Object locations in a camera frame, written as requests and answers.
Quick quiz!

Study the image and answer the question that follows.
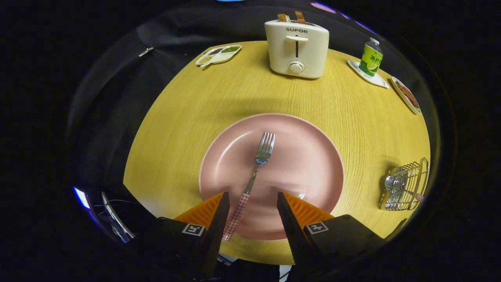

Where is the green label drink bottle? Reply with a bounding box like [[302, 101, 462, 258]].
[[359, 38, 383, 77]]

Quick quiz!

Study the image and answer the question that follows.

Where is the perforated metal basket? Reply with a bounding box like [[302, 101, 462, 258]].
[[379, 158, 429, 211]]

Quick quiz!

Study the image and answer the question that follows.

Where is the white-framed screen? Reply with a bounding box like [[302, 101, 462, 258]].
[[101, 192, 136, 240]]

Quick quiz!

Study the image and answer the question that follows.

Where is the lit computer monitor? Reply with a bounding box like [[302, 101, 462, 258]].
[[73, 187, 91, 211]]

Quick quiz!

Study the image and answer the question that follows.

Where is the white coaster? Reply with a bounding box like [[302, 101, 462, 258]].
[[348, 60, 390, 89]]

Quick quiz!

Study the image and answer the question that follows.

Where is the metal fork with checked handle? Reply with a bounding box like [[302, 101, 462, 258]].
[[222, 131, 276, 242]]

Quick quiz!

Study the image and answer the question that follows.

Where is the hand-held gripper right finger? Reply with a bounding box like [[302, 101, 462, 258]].
[[277, 192, 386, 277]]

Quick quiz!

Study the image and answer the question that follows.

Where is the oval dish with meat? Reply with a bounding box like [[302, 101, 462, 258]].
[[391, 76, 422, 115]]

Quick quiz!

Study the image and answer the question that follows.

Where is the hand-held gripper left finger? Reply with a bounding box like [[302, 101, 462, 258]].
[[133, 192, 230, 278]]

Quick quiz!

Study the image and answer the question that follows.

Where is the white divided dish with beans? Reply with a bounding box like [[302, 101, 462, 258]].
[[195, 44, 242, 67]]

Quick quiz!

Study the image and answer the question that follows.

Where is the metal spoon with checked handle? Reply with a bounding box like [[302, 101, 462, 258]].
[[385, 175, 425, 202]]

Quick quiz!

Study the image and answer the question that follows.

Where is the pink plate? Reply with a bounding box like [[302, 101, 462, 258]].
[[199, 113, 345, 240]]

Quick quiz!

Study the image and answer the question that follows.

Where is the white toaster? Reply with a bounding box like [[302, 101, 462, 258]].
[[264, 20, 330, 79]]

